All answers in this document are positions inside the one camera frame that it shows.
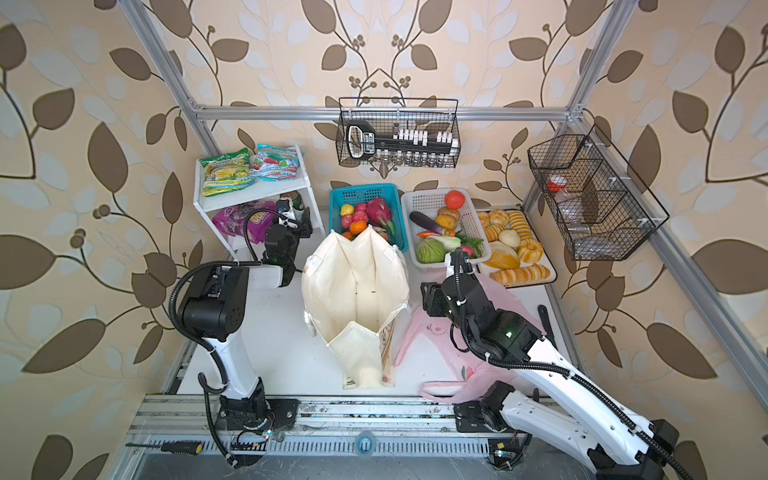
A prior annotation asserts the green label can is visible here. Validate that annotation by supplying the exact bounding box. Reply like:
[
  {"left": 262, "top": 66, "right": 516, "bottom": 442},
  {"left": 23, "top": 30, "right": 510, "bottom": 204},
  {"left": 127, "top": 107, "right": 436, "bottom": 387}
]
[{"left": 277, "top": 191, "right": 305, "bottom": 219}]

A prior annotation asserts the purple snack bag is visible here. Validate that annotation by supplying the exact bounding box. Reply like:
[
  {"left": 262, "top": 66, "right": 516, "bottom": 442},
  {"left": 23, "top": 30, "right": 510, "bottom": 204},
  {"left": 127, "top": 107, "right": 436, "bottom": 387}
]
[{"left": 212, "top": 200, "right": 277, "bottom": 244}]

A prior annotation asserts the teal plastic fruit basket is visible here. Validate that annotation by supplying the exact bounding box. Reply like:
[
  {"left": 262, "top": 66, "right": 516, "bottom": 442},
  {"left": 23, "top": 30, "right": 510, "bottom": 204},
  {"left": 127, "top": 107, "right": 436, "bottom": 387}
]
[{"left": 329, "top": 183, "right": 408, "bottom": 252}]

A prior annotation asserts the cream canvas tote bag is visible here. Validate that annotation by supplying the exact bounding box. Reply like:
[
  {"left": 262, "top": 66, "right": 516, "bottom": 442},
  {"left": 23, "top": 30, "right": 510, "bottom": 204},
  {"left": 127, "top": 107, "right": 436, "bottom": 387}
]
[{"left": 302, "top": 226, "right": 410, "bottom": 389}]

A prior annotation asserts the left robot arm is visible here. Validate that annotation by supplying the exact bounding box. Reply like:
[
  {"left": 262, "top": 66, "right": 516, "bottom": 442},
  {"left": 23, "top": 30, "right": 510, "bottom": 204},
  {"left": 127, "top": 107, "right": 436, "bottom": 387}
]
[{"left": 168, "top": 201, "right": 312, "bottom": 433}]

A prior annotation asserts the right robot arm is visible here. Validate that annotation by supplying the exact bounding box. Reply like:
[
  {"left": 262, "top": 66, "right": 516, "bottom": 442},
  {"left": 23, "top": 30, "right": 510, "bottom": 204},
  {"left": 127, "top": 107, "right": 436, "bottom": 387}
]
[{"left": 421, "top": 248, "right": 692, "bottom": 479}]

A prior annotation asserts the pink plastic grocery bag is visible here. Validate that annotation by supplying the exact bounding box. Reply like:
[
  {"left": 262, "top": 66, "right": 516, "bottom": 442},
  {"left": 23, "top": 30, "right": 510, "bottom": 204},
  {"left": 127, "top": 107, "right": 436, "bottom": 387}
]
[{"left": 395, "top": 305, "right": 534, "bottom": 404}]

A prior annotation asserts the green cabbage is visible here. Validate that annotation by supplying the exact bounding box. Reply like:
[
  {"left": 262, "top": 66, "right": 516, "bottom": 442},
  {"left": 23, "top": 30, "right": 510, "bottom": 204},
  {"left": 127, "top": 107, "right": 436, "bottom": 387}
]
[{"left": 415, "top": 236, "right": 446, "bottom": 264}]

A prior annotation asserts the white two-tier shelf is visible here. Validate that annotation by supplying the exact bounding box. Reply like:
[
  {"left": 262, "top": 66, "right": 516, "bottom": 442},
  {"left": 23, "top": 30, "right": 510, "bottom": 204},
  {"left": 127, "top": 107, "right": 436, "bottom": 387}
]
[{"left": 193, "top": 141, "right": 327, "bottom": 258}]

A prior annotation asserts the orange fruit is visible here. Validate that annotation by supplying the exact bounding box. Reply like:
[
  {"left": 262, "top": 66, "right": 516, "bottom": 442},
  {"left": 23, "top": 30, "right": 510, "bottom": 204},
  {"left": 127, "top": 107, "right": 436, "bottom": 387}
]
[{"left": 349, "top": 221, "right": 368, "bottom": 236}]

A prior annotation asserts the teal red snack bag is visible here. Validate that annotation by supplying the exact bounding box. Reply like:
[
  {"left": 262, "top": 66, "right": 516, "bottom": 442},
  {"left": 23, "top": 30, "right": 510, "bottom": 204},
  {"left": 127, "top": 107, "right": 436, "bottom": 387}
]
[{"left": 250, "top": 144, "right": 300, "bottom": 181}]

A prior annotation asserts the green snack bag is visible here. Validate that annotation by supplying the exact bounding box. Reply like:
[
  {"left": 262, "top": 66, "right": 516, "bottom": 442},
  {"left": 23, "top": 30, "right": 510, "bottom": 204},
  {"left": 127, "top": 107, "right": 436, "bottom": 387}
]
[{"left": 199, "top": 148, "right": 255, "bottom": 197}]

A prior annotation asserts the purple eggplant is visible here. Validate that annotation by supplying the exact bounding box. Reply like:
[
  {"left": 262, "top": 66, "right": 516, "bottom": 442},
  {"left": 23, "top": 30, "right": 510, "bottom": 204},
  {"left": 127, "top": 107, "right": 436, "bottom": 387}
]
[{"left": 409, "top": 211, "right": 444, "bottom": 235}]

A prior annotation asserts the bread tray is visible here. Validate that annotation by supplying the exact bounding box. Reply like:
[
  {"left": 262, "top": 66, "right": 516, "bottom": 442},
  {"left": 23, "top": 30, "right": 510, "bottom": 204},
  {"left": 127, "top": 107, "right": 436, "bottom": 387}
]
[{"left": 478, "top": 209, "right": 557, "bottom": 289}]

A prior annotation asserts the red tomato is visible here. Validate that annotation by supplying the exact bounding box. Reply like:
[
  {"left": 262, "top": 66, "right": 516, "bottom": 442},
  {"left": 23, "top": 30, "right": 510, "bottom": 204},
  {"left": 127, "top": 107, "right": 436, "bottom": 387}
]
[{"left": 444, "top": 190, "right": 466, "bottom": 211}]

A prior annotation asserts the white plastic vegetable basket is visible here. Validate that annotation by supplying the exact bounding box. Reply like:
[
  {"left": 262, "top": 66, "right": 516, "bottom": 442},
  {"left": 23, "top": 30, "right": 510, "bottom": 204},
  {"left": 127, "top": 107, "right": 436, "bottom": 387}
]
[{"left": 401, "top": 188, "right": 491, "bottom": 270}]

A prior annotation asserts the pink dragon fruit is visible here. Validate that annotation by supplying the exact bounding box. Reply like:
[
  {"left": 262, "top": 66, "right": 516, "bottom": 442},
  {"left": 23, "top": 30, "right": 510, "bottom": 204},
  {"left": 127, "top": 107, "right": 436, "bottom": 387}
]
[{"left": 366, "top": 197, "right": 395, "bottom": 235}]

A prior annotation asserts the black yellow screwdriver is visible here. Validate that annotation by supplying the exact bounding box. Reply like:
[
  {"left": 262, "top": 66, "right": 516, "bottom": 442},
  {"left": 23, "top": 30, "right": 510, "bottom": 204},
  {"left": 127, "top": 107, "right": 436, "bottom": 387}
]
[{"left": 125, "top": 440, "right": 204, "bottom": 456}]

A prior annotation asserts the black wire basket with bottles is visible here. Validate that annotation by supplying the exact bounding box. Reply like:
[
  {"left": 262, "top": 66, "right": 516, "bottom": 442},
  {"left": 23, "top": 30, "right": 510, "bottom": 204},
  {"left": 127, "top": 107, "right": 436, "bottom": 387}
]
[{"left": 335, "top": 95, "right": 462, "bottom": 176}]

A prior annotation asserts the black wire wall basket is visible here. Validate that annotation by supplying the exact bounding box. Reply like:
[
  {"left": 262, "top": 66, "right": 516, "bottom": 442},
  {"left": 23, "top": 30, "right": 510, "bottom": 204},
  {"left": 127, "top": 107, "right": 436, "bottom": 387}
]
[{"left": 527, "top": 125, "right": 669, "bottom": 261}]

